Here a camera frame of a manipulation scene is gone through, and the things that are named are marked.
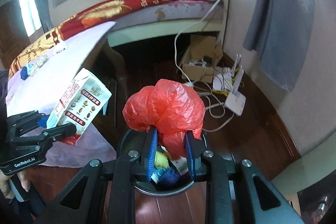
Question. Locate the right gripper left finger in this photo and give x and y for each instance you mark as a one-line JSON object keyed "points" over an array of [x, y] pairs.
{"points": [[83, 198]]}

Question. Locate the grey right curtain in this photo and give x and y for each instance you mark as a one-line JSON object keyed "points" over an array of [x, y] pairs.
{"points": [[280, 32]]}

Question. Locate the black trash bin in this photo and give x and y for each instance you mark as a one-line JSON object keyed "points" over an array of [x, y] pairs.
{"points": [[142, 164]]}

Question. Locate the red white drink carton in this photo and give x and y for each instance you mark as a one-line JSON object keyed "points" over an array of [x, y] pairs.
{"points": [[82, 100]]}

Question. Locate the blue cloth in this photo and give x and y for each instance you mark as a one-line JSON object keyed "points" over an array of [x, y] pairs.
{"points": [[24, 73]]}

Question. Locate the clear plastic bag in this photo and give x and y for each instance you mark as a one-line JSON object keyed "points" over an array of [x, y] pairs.
{"points": [[35, 65]]}

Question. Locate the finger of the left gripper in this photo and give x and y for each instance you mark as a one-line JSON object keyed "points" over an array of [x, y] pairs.
{"points": [[59, 133], [20, 124]]}

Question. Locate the brown wooden door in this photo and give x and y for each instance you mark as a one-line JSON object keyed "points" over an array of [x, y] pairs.
{"points": [[13, 36]]}

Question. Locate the white tissue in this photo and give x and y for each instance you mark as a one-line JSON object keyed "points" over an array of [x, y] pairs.
{"points": [[59, 47]]}

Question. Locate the red plastic bag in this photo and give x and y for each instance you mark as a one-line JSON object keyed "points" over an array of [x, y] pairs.
{"points": [[172, 108]]}

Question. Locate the bed with red headboard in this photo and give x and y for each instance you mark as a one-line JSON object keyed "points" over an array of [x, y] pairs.
{"points": [[170, 18]]}

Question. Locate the blue paper bowl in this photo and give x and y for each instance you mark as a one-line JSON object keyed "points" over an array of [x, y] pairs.
{"points": [[168, 176]]}

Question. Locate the cream cloth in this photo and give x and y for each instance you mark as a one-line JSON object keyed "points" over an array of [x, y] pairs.
{"points": [[163, 160]]}

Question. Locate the small bright window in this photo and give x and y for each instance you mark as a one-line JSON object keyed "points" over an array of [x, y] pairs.
{"points": [[30, 16]]}

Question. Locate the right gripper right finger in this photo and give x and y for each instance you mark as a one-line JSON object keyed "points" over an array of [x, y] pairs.
{"points": [[235, 190]]}

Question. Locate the red yellow quilt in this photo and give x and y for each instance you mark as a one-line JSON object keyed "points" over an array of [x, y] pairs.
{"points": [[97, 14]]}

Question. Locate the cardboard box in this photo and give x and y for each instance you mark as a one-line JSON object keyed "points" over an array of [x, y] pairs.
{"points": [[201, 57]]}

